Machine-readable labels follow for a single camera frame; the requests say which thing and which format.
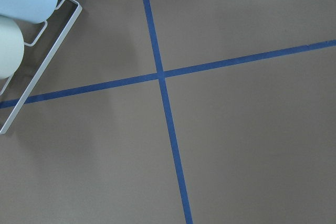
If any pale green cup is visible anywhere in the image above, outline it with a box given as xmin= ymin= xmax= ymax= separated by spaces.
xmin=0 ymin=16 xmax=24 ymax=80

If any white wire cup rack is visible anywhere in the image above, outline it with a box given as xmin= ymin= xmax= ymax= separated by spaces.
xmin=1 ymin=0 xmax=82 ymax=134

